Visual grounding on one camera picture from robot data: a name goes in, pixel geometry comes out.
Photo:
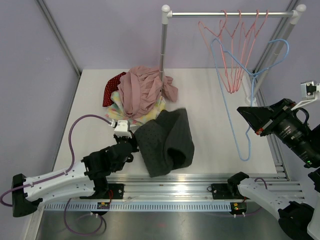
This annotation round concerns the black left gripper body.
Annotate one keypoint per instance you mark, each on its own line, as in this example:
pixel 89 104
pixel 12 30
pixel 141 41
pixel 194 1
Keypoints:
pixel 131 140

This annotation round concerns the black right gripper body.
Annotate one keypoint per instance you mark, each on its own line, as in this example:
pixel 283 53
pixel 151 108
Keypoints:
pixel 293 131

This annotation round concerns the yellow blue tie-dye skirt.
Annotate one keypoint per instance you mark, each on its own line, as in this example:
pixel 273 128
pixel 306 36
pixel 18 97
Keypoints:
pixel 116 112

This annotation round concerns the dark grey dotted skirt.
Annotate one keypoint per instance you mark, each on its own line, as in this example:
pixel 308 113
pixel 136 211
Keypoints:
pixel 166 143

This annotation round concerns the blue wire hanger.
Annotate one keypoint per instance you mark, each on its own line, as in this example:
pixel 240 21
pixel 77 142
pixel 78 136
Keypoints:
pixel 231 103

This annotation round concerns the pink pleated skirt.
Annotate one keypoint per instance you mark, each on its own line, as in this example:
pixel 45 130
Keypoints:
pixel 141 87

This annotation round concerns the red polka dot skirt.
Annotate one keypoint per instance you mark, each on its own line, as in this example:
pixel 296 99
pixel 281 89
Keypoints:
pixel 111 86

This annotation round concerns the pink hanger of red skirt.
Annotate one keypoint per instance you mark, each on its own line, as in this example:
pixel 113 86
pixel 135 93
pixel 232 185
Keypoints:
pixel 240 71

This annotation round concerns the pink hanger of white skirt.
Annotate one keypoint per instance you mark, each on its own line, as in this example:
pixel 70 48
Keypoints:
pixel 252 50

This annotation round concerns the pink hanger of tie-dye skirt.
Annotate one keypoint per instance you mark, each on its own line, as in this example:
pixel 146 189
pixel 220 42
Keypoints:
pixel 229 81

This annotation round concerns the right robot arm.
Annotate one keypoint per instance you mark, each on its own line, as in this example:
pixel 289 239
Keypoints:
pixel 299 221

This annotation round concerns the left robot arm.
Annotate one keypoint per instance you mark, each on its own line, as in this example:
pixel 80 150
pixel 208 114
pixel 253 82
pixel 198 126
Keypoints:
pixel 86 180

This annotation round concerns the white metal clothes rack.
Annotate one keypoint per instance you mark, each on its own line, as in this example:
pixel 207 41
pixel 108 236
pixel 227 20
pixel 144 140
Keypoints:
pixel 294 12

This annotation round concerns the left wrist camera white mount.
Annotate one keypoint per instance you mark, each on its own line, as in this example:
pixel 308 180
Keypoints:
pixel 121 128

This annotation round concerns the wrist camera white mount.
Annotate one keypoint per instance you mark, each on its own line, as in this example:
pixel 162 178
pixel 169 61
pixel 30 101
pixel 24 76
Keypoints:
pixel 121 128
pixel 310 92

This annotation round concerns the aluminium corner frame right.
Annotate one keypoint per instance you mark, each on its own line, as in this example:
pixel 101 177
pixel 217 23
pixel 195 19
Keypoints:
pixel 269 56

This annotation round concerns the aluminium corner frame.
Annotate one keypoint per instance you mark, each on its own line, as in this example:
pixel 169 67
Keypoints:
pixel 269 56
pixel 43 7

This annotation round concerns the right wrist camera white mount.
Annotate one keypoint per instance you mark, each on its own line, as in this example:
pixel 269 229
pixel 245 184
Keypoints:
pixel 310 92

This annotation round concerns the white slotted cable duct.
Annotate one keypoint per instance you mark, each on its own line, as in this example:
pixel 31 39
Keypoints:
pixel 215 206

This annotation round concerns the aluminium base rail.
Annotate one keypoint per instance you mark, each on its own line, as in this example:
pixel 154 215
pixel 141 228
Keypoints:
pixel 195 187

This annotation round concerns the aluminium corner frame left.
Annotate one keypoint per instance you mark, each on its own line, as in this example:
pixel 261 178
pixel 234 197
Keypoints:
pixel 43 7

